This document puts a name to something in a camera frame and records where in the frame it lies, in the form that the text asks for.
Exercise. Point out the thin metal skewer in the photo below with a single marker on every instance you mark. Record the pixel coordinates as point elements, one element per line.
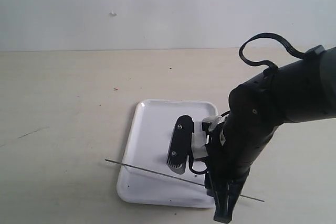
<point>169,176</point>

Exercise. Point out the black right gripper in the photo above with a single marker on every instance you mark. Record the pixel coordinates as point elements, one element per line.
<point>234,144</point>

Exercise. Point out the white rectangular plastic tray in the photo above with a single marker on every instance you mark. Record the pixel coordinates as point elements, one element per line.
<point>147,147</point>

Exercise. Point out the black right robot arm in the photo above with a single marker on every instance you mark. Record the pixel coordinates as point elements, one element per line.
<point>302,91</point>

